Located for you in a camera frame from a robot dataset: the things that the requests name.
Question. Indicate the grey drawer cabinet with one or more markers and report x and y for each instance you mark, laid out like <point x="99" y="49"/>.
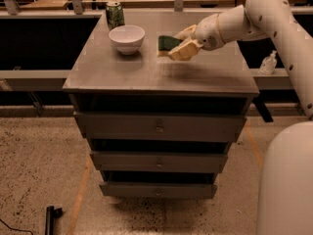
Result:
<point x="216" y="83"/>

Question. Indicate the bottom grey drawer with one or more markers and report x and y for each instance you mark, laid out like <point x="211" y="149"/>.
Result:
<point x="158" y="190"/>

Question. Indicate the grey drawer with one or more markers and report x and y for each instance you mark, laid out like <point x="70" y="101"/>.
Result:
<point x="160" y="127"/>
<point x="158" y="190"/>
<point x="158" y="162"/>

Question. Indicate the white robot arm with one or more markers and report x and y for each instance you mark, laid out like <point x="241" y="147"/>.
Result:
<point x="285" y="198"/>

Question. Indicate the clear sanitizer bottle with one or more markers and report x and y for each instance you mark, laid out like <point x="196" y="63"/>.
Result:
<point x="268" y="64"/>

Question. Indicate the white bowl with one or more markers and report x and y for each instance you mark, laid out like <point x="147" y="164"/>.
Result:
<point x="127" y="39"/>

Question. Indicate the green and yellow sponge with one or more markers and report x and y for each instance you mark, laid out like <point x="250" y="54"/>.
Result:
<point x="165" y="44"/>

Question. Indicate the top grey drawer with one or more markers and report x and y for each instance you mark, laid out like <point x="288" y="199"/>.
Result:
<point x="160" y="127"/>

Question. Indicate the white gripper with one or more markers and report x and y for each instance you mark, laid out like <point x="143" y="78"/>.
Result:
<point x="207" y="31"/>

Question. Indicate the green soda can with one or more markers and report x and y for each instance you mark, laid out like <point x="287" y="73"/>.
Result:
<point x="114" y="14"/>

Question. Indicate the grey metal railing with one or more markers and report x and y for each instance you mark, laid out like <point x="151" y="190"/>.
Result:
<point x="50" y="80"/>

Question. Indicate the black floor object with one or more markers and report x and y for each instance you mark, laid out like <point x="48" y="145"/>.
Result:
<point x="51" y="214"/>

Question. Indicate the middle grey drawer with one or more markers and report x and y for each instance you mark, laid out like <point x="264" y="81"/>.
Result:
<point x="158" y="162"/>

